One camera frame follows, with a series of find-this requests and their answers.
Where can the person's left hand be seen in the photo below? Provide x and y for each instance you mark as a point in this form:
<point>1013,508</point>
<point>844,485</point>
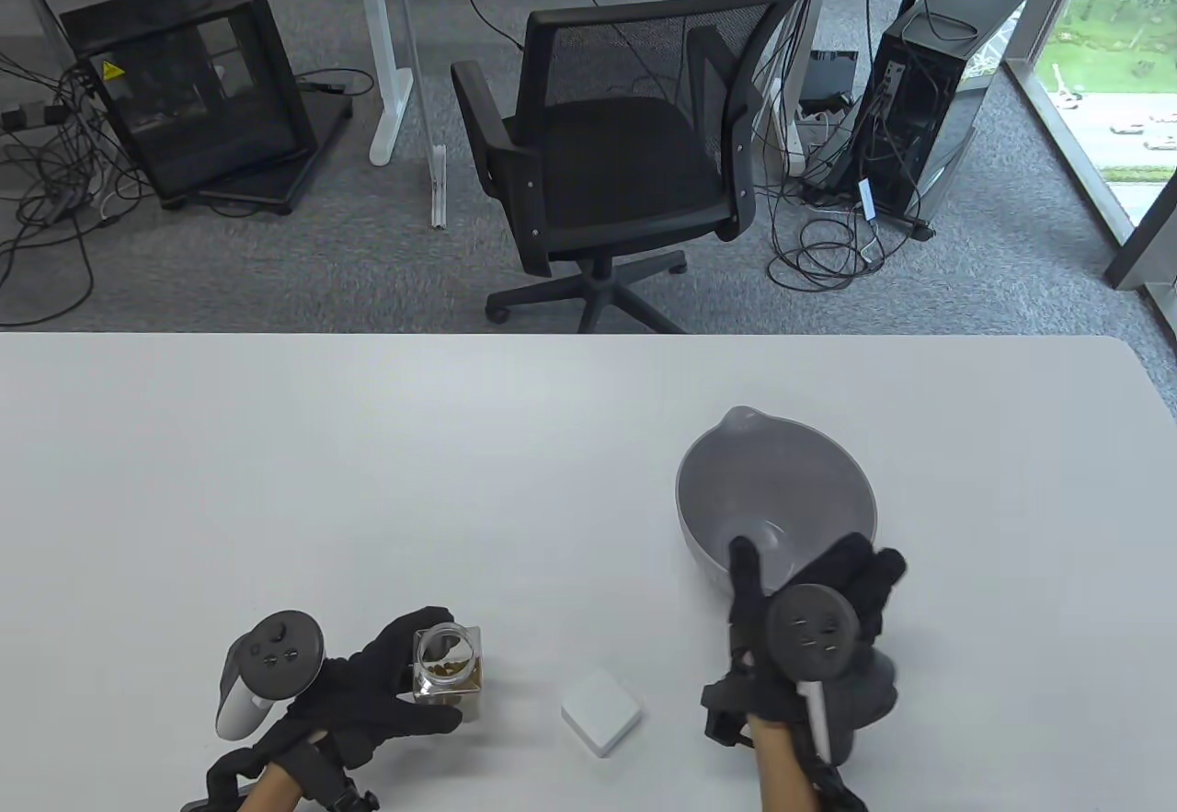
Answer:
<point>359,692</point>

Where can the person's right hand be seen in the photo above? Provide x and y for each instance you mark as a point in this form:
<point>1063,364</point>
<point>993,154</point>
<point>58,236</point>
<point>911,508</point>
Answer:
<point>749,637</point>

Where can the brown raisins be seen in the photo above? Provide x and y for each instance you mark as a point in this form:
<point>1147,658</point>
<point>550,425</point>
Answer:
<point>446,667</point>

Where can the clear square jar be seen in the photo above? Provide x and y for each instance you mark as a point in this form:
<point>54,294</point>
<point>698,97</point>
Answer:
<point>451,692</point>

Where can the grey salad bowl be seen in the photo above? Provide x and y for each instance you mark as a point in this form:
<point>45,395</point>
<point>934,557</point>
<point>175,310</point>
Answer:
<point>782,490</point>

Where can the white square jar lid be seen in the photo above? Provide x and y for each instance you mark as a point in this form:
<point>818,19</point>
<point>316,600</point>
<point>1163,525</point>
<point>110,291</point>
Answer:
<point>602,711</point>

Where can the person's right forearm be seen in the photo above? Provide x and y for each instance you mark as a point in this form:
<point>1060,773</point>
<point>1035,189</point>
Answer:
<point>782,766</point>

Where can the person's left forearm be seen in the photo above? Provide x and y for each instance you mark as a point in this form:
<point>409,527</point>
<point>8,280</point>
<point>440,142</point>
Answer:
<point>271,794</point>

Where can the grey white handheld controller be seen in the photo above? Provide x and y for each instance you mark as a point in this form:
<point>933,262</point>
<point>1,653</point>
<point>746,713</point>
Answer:
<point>280,656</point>
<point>814,633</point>

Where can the white dongle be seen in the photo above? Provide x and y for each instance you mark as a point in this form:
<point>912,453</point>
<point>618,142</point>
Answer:
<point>867,198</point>

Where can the black mesh office chair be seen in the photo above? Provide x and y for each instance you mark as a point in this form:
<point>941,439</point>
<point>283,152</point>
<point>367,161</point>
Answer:
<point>625,159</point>

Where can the white desk leg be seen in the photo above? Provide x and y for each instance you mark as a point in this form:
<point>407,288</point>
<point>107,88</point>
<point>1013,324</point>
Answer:
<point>793,131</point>
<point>391,67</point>

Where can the white floor strip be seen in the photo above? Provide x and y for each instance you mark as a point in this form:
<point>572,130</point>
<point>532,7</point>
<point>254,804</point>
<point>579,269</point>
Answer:
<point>439,187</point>

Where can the black computer tower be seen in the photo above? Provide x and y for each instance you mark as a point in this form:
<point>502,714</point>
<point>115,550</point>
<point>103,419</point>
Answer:
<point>919,104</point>

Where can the black box device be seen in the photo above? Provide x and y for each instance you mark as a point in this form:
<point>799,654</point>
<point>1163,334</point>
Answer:
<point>828,76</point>

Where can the grey power strip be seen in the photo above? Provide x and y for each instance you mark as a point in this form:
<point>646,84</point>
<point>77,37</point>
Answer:
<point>28,118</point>

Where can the black glass-sided cabinet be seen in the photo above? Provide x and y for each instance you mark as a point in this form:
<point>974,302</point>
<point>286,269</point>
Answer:
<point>165,12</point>

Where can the window frame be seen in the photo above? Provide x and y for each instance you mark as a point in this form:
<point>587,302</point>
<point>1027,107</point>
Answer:
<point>1140,242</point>

